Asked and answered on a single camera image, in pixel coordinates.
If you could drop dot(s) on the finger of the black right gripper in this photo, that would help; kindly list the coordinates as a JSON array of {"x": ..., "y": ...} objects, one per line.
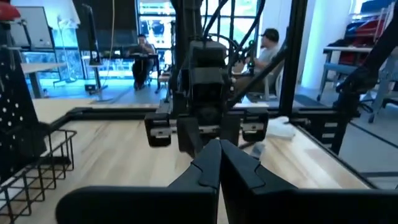
[
  {"x": 189, "y": 133},
  {"x": 231, "y": 129}
]

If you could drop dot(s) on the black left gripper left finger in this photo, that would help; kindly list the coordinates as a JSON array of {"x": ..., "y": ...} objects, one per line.
[{"x": 140, "y": 207}]

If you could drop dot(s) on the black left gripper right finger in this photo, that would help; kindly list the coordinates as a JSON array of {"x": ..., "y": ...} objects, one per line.
[{"x": 311, "y": 208}]

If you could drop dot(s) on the white board screen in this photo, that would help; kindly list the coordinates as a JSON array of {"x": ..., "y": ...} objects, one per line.
[{"x": 31, "y": 28}]

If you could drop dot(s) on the white cloth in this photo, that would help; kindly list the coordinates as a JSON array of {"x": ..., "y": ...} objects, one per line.
[{"x": 280, "y": 129}]

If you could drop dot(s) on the person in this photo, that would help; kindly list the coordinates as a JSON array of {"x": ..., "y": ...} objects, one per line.
[
  {"x": 143, "y": 49},
  {"x": 267, "y": 56}
]

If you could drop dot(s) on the black lamp stand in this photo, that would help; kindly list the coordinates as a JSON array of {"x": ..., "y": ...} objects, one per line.
[{"x": 93, "y": 37}]

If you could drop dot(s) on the grey chair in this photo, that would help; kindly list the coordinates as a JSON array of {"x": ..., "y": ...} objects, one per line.
[{"x": 385, "y": 81}]

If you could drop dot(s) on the wooden desk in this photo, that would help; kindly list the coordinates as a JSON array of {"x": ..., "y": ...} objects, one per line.
[{"x": 40, "y": 67}]

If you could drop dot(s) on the red bag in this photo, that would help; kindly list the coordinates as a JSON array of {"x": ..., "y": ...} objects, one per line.
[{"x": 367, "y": 31}]

